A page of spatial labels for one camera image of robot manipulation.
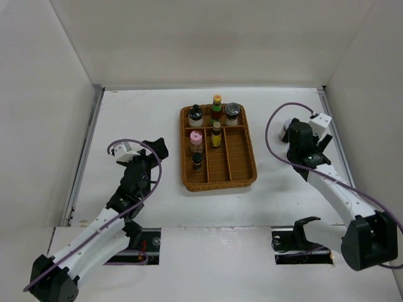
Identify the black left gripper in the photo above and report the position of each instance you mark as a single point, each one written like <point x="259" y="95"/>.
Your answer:
<point x="160" y="145"/>

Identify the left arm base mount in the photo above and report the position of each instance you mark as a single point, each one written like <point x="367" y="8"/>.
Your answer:
<point x="145" y="253"/>

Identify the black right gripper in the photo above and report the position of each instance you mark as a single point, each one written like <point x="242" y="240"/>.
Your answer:
<point x="321" y="146"/>

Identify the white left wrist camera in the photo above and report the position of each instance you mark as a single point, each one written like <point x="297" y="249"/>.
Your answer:
<point x="123" y="152"/>

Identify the black cap white powder bottle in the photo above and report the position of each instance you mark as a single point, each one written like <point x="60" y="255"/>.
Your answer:
<point x="195" y="116"/>

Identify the red sauce bottle yellow cap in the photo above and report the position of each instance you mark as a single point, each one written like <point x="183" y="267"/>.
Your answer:
<point x="216" y="110"/>

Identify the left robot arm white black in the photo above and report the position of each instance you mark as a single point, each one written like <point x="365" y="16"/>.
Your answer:
<point x="58" y="277"/>

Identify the black cap pepper shaker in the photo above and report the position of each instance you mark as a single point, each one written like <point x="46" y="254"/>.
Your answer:
<point x="197" y="159"/>

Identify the red label white lid jar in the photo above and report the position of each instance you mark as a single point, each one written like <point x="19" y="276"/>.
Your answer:
<point x="283" y="134"/>

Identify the yellow oil bottle brown cap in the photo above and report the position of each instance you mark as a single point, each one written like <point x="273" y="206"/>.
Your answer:
<point x="216" y="134"/>

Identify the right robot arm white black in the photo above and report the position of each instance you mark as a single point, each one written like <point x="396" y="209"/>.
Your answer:
<point x="369" y="235"/>

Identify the pink cap spice jar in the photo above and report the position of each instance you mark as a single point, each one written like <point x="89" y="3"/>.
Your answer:
<point x="196" y="142"/>

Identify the brown wicker divided basket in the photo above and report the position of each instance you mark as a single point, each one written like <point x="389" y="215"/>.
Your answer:
<point x="231" y="165"/>

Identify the clear lid powder jar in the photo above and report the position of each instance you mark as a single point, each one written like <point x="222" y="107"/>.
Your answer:
<point x="232" y="111"/>

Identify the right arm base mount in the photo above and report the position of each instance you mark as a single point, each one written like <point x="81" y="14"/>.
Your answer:
<point x="291" y="246"/>

